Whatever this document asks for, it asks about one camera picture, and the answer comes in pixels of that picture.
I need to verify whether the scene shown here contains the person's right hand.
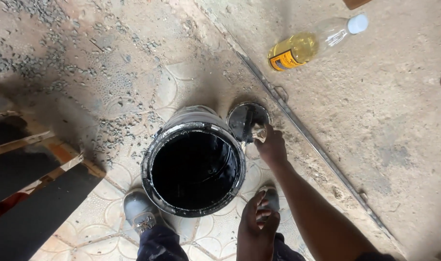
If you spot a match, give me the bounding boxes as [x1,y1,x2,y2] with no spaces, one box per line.
[252,124,288,169]

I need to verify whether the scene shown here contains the scattered grey gravel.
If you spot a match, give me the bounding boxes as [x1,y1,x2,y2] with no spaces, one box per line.
[0,0,164,160]

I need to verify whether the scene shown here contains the round black paint lid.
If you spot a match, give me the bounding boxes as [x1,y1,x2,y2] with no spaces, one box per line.
[226,101,270,144]

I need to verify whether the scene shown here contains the clear bottle with yellow liquid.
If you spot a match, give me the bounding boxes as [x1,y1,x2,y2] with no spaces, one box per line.
[267,14,369,72]

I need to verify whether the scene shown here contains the grey shoe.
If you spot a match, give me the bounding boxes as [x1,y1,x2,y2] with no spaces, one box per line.
[123,190,164,235]
[257,186,281,222]

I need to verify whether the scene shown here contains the black paint bucket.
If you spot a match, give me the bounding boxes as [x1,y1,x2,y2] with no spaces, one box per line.
[141,105,247,218]

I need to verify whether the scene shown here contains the person's left hand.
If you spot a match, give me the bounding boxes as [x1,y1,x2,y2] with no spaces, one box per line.
[237,191,281,244]

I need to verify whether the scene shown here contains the grey left shoe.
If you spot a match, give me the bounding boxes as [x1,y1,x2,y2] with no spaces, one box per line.
[123,190,164,235]

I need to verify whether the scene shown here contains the brown wooden piece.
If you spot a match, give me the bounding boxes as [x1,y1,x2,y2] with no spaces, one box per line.
[342,0,373,10]

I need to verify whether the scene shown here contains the dark blue trousers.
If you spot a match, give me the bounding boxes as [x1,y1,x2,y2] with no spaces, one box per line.
[136,225,309,261]

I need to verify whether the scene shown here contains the metal floor rail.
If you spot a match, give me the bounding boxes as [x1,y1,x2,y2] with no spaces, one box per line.
[236,51,393,240]

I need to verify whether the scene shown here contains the black-stained paintbrush with wooden handle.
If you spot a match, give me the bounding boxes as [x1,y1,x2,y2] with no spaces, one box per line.
[241,110,267,144]

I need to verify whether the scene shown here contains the grey right shoe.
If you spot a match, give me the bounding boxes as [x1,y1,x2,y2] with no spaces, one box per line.
[257,186,281,222]

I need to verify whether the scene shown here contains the black painted wooden board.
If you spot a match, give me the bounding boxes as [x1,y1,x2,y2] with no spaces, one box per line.
[0,112,55,157]
[0,137,85,210]
[0,163,107,261]

